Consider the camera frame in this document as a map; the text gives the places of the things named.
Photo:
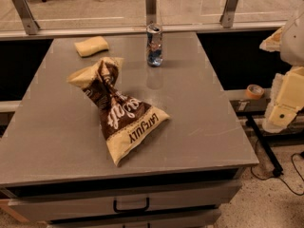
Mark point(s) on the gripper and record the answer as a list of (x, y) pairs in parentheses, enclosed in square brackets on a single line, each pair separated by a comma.
[(293, 43)]

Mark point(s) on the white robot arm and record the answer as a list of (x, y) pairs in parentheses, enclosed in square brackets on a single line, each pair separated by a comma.
[(288, 40)]

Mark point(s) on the red bull can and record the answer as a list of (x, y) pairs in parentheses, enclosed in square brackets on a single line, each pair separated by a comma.
[(154, 45)]

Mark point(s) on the roll of tape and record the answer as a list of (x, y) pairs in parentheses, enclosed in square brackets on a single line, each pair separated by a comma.
[(254, 92)]

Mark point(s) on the black stand leg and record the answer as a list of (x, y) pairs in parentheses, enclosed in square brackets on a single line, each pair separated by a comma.
[(278, 170)]

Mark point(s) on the lower grey drawer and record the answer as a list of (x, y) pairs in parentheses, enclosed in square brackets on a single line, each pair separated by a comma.
[(183, 219)]

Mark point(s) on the grey drawer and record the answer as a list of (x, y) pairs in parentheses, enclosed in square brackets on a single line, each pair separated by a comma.
[(183, 219), (120, 201)]

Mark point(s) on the brown chip bag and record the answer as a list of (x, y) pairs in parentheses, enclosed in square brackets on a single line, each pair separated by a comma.
[(125, 120)]

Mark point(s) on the yellow sponge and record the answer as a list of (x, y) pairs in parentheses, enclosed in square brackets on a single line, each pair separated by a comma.
[(91, 46)]

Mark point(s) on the upper grey drawer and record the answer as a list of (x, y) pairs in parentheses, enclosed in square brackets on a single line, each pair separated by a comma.
[(120, 201)]

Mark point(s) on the right metal bracket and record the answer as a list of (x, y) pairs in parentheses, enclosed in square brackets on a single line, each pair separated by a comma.
[(228, 15)]

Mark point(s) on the metal bracket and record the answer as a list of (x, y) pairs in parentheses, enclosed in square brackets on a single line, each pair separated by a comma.
[(151, 11), (228, 15), (30, 25)]

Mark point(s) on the middle metal bracket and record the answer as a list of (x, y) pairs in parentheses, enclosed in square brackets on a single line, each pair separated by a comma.
[(151, 11)]

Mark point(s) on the left metal bracket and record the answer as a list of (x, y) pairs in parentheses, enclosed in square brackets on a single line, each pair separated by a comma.
[(30, 25)]

